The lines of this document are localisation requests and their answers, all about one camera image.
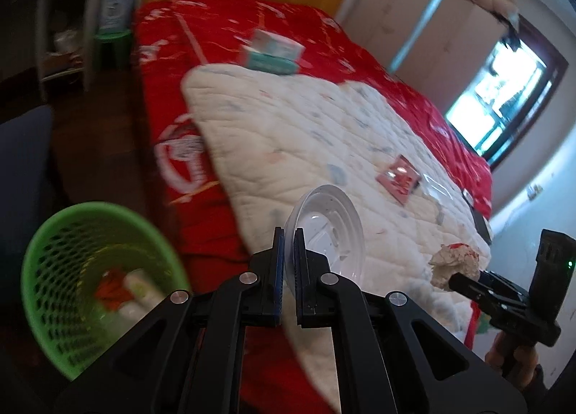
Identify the person's right hand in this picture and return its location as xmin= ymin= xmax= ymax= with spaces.
xmin=485 ymin=330 xmax=543 ymax=390

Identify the white tissue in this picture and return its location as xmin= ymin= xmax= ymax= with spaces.
xmin=428 ymin=243 xmax=481 ymax=292

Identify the black flat device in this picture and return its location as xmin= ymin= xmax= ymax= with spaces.
xmin=470 ymin=209 xmax=493 ymax=244

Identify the clear plastic bowl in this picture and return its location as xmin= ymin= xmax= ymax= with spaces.
xmin=287 ymin=184 xmax=364 ymax=302

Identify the clear plastic tray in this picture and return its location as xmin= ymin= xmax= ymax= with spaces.
xmin=420 ymin=173 xmax=460 ymax=201

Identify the blue upholstered chair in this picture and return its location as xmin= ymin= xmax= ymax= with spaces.
xmin=0 ymin=105 xmax=57 ymax=271

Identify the green plastic stool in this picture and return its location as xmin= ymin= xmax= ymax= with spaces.
xmin=94 ymin=31 xmax=133 ymax=70

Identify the white quilted blanket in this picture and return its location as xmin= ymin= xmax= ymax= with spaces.
xmin=180 ymin=64 xmax=491 ymax=414

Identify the window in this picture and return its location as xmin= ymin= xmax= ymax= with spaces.
xmin=443 ymin=13 xmax=570 ymax=172

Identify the blue paper bag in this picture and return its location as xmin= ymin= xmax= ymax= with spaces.
xmin=98 ymin=0 xmax=136 ymax=34

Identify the white wardrobe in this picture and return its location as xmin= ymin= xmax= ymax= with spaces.
xmin=337 ymin=0 xmax=482 ymax=100

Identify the white plastic bag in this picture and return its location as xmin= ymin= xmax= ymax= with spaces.
xmin=53 ymin=29 xmax=79 ymax=52

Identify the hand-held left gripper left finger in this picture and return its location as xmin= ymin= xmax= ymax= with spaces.
xmin=54 ymin=227 xmax=286 ymax=414

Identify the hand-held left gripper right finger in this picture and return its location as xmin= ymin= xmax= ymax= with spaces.
xmin=293 ymin=227 xmax=527 ymax=414

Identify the paper cup with green leaf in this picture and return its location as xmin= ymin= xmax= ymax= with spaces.
xmin=126 ymin=267 xmax=165 ymax=307

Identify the red snack packet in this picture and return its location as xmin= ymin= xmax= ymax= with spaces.
xmin=375 ymin=154 xmax=421 ymax=205

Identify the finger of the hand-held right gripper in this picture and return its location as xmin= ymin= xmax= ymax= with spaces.
xmin=449 ymin=273 xmax=496 ymax=307
xmin=479 ymin=270 xmax=531 ymax=295

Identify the white tissue pack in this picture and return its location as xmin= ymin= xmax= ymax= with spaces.
xmin=249 ymin=28 xmax=304 ymax=59

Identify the orange wrapper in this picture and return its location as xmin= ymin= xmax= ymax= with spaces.
xmin=94 ymin=267 xmax=131 ymax=307

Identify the teal tissue pack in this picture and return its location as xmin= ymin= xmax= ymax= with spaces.
xmin=240 ymin=45 xmax=301 ymax=76

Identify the green plastic basket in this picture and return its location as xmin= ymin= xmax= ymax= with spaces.
xmin=22 ymin=202 xmax=192 ymax=381

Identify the red printed bedspread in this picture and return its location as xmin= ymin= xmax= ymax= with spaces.
xmin=132 ymin=0 xmax=493 ymax=414

